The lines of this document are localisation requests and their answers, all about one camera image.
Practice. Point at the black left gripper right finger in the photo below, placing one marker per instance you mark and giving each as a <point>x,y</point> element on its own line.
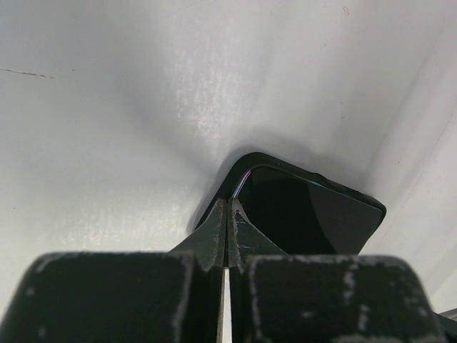
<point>277,297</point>

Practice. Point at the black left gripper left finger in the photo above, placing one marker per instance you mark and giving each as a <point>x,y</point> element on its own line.
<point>174,296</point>

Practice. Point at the black phone case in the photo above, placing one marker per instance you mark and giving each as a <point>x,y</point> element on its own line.
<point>232,178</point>

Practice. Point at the dark teal smartphone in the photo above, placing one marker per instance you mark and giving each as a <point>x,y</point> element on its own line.
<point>303,214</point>

